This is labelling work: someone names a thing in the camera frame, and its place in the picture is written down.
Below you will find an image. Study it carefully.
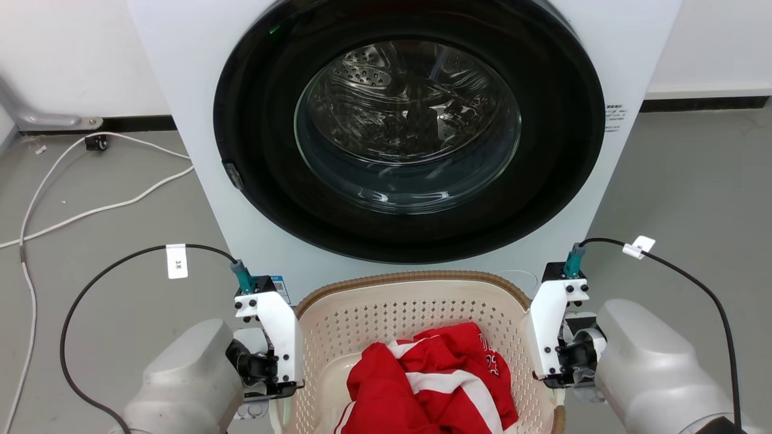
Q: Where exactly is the white right cable tag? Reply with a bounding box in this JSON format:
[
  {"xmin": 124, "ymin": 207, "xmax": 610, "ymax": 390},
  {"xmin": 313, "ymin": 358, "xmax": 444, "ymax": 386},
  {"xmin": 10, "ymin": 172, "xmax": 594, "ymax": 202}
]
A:
[{"xmin": 622, "ymin": 236, "xmax": 656, "ymax": 260}]

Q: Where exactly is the black door latch handle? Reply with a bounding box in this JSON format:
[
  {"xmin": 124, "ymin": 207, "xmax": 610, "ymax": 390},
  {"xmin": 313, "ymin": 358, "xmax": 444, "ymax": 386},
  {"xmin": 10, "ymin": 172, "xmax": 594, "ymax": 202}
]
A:
[{"xmin": 222, "ymin": 160, "xmax": 245, "ymax": 192}]

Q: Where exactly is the white left cable tag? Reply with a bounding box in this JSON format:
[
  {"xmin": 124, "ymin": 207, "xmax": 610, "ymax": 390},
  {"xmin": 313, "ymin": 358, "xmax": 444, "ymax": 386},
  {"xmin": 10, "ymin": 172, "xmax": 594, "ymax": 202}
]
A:
[{"xmin": 166, "ymin": 244, "xmax": 189, "ymax": 280}]

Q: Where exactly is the long white floor cable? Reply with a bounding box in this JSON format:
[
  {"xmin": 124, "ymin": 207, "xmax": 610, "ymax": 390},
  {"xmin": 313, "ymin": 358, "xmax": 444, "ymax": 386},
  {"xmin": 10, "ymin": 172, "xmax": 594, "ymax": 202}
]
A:
[{"xmin": 0, "ymin": 131, "xmax": 192, "ymax": 434}]

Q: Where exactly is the teal cable connector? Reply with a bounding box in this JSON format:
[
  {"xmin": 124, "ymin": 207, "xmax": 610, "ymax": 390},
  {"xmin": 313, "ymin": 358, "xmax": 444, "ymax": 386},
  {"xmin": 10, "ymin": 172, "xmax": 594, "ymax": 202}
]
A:
[
  {"xmin": 563, "ymin": 242, "xmax": 587, "ymax": 279},
  {"xmin": 230, "ymin": 259, "xmax": 254, "ymax": 294}
]

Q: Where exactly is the thin white wire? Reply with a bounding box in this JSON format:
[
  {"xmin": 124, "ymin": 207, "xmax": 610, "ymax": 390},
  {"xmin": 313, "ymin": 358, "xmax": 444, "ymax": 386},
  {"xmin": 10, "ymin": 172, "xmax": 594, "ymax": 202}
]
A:
[{"xmin": 501, "ymin": 269, "xmax": 539, "ymax": 290}]

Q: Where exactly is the white cable tag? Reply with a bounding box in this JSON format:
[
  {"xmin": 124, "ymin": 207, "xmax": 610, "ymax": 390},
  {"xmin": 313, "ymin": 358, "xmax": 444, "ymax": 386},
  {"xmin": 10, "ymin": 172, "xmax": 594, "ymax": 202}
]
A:
[
  {"xmin": 166, "ymin": 244, "xmax": 189, "ymax": 280},
  {"xmin": 622, "ymin": 236, "xmax": 656, "ymax": 260}
]

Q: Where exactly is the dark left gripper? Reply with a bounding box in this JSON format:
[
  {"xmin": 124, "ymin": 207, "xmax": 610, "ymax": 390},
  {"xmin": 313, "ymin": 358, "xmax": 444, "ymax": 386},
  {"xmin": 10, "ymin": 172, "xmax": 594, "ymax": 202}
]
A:
[{"xmin": 226, "ymin": 329, "xmax": 300, "ymax": 403}]

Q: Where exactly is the beige perforated laundry basket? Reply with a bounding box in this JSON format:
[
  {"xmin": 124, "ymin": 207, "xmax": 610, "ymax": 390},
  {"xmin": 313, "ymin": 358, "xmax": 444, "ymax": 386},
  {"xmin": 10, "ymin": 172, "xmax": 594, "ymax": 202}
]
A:
[{"xmin": 270, "ymin": 271, "xmax": 568, "ymax": 434}]

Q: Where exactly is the printed text label sticker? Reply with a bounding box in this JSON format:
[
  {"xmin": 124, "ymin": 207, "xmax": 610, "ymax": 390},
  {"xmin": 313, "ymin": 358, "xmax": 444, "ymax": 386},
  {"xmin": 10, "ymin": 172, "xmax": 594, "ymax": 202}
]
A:
[{"xmin": 605, "ymin": 102, "xmax": 629, "ymax": 134}]

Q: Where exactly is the steel washer drum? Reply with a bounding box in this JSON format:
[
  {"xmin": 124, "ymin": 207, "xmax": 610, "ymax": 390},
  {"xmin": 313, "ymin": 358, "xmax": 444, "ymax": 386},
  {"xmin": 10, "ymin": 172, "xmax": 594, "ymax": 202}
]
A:
[{"xmin": 296, "ymin": 41, "xmax": 522, "ymax": 215}]

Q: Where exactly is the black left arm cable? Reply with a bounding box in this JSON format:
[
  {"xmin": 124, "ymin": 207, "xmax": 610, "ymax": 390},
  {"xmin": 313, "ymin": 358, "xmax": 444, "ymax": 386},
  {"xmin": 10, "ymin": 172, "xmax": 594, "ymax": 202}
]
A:
[{"xmin": 59, "ymin": 244, "xmax": 239, "ymax": 434}]

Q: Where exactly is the white front-load washing machine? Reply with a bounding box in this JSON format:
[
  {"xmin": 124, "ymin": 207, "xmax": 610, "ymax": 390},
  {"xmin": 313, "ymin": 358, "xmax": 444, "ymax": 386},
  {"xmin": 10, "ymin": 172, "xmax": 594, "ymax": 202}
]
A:
[{"xmin": 125, "ymin": 0, "xmax": 684, "ymax": 305}]

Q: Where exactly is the red and white garment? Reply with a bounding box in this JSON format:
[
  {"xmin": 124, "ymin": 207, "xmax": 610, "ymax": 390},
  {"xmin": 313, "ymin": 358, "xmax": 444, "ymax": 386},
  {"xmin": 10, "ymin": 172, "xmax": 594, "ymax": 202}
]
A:
[{"xmin": 331, "ymin": 322, "xmax": 519, "ymax": 434}]

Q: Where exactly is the round black washer door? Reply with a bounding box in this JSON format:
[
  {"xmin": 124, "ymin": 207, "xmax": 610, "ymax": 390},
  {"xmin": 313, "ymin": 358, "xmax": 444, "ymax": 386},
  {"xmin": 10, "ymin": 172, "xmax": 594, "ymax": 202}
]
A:
[{"xmin": 213, "ymin": 0, "xmax": 606, "ymax": 264}]

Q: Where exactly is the teal right cable connector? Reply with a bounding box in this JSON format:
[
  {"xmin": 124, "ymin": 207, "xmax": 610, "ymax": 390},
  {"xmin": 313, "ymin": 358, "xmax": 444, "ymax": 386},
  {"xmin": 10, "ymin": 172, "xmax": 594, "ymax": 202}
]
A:
[{"xmin": 563, "ymin": 242, "xmax": 587, "ymax": 279}]

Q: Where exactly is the teal left cable connector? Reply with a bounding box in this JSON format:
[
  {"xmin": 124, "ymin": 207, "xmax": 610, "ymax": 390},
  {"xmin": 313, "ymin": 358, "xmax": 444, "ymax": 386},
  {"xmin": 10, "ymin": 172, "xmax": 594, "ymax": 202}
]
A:
[{"xmin": 230, "ymin": 259, "xmax": 254, "ymax": 294}]

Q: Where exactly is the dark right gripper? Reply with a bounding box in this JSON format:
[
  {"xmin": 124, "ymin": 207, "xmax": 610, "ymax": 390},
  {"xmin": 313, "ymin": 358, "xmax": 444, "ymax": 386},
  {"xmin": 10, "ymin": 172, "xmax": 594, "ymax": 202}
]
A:
[{"xmin": 542, "ymin": 312, "xmax": 607, "ymax": 403}]

